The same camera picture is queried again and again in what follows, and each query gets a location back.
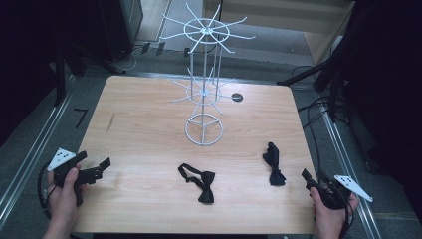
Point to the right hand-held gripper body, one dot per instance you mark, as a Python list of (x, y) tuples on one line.
[(331, 195)]

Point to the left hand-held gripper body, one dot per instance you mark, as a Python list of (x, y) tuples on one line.
[(89, 175)]

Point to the black bow tie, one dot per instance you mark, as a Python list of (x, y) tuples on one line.
[(274, 166), (203, 186)]

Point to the person's right hand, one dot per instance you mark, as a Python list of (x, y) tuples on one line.
[(328, 219)]

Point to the person's left hand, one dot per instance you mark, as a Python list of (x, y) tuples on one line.
[(63, 202)]

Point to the black metal stand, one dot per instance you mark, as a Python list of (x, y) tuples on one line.
[(318, 69), (60, 76)]

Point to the round black table grommet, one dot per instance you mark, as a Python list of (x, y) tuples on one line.
[(237, 97)]

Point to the dark cabinet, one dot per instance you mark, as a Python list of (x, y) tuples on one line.
[(122, 26)]

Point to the metal floor rail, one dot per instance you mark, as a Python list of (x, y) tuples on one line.
[(30, 159), (345, 166)]

